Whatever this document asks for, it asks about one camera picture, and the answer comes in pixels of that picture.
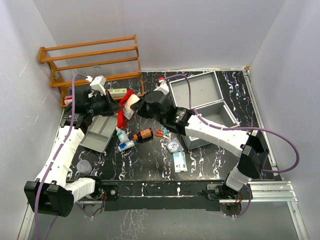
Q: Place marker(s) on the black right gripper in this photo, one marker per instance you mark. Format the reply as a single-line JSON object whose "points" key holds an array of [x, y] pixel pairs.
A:
{"points": [[140, 107]]}

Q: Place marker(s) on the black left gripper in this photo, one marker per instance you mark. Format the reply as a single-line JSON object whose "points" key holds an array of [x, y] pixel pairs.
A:
{"points": [[112, 106]]}

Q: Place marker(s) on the red fabric medicine pouch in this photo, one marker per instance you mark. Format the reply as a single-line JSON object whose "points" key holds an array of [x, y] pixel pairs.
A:
{"points": [[122, 120]]}

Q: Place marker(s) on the white cotton pad pack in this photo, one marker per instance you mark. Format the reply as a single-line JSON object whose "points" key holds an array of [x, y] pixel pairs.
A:
{"points": [[127, 110]]}

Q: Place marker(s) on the orange handled small scissors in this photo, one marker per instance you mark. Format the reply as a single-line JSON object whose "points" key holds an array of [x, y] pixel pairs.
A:
{"points": [[159, 133]]}

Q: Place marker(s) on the brown bottle orange cap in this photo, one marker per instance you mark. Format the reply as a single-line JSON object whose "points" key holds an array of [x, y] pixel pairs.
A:
{"points": [[143, 136]]}

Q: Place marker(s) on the round item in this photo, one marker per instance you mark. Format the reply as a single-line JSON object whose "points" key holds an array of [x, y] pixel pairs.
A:
{"points": [[173, 146]]}

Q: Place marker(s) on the teal white sachet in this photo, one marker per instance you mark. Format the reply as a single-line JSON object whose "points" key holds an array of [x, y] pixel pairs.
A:
{"points": [[180, 164]]}

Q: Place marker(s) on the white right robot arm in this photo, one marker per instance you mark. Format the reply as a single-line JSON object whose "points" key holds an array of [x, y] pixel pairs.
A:
{"points": [[250, 147]]}

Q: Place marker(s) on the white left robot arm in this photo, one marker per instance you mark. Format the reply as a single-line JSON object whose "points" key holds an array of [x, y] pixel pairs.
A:
{"points": [[50, 193]]}

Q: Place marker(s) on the white green medicine box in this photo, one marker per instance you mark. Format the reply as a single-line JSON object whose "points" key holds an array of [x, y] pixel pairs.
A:
{"points": [[118, 92]]}

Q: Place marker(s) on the white medicine bottle green label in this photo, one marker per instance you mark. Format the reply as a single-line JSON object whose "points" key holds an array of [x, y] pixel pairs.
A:
{"points": [[122, 136]]}

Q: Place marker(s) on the red white medicine box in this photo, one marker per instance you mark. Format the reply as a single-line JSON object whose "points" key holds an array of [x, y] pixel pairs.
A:
{"points": [[68, 99]]}

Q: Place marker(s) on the grey plastic tray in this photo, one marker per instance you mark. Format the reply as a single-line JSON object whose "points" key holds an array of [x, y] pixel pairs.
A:
{"points": [[100, 132]]}

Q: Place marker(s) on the orange wooden shelf rack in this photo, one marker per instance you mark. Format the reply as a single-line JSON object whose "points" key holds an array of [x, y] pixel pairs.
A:
{"points": [[117, 59]]}

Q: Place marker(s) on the white blue bandage roll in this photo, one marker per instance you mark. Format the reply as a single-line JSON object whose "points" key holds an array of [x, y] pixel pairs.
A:
{"points": [[126, 145]]}

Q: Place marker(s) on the grey open storage box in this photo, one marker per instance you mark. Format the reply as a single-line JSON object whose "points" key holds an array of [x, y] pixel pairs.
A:
{"points": [[206, 98]]}

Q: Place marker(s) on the clear plastic cup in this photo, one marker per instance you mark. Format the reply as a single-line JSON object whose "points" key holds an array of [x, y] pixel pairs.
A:
{"points": [[84, 167]]}

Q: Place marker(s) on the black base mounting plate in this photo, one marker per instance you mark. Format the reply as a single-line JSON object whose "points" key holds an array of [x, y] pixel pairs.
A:
{"points": [[165, 195]]}

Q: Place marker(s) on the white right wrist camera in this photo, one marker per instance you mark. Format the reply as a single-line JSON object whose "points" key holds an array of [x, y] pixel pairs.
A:
{"points": [[163, 86]]}

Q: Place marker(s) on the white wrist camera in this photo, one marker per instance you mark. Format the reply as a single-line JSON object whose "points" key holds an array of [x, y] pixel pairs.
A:
{"points": [[97, 84], [163, 86]]}

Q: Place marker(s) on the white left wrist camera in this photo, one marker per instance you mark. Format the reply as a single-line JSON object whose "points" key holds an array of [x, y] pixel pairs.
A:
{"points": [[97, 84]]}

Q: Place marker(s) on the aluminium frame rail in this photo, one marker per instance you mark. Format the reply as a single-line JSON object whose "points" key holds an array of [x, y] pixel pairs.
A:
{"points": [[272, 191]]}

